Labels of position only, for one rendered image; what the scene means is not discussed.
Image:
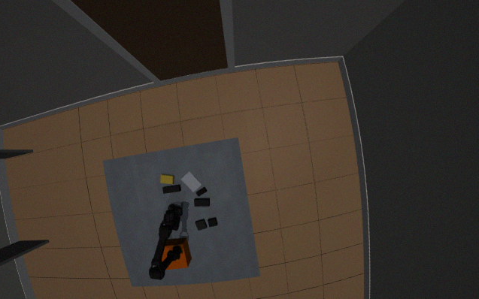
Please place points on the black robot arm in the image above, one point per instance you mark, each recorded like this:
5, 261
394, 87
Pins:
165, 230

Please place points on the yellow rectangular block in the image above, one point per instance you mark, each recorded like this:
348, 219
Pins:
168, 179

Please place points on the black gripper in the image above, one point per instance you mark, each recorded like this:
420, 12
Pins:
176, 218

